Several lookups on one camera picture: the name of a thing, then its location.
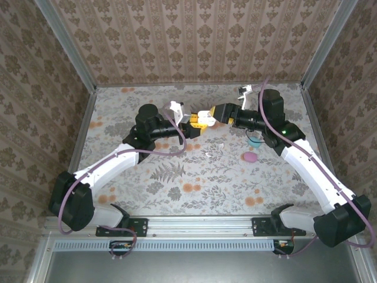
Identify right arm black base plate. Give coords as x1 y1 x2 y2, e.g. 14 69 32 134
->
252 217 307 238

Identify grey metal panel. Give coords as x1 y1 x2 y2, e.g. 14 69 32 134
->
25 231 377 283

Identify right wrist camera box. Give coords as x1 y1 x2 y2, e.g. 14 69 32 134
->
236 84 254 110

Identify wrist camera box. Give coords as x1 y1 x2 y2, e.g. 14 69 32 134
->
236 84 254 110
168 100 191 124

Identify aluminium side rail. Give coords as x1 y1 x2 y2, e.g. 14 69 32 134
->
299 84 350 215
55 88 98 216

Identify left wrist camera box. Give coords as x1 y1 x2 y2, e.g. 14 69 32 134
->
168 100 191 124

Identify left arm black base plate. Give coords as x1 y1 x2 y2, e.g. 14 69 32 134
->
95 217 148 238

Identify small connector board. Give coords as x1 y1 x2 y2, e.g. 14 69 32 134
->
109 240 134 255
272 239 295 255

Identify aluminium corner post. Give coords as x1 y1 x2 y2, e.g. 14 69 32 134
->
34 0 98 94
300 0 359 89

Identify grey slotted cable duct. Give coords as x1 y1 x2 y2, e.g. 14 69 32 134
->
54 238 276 252

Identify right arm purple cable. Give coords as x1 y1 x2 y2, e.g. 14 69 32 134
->
250 77 375 260

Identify aluminium table edge rail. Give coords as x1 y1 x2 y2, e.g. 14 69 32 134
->
43 214 363 238

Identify white earbud charging case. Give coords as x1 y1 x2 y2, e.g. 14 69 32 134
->
197 110 218 127

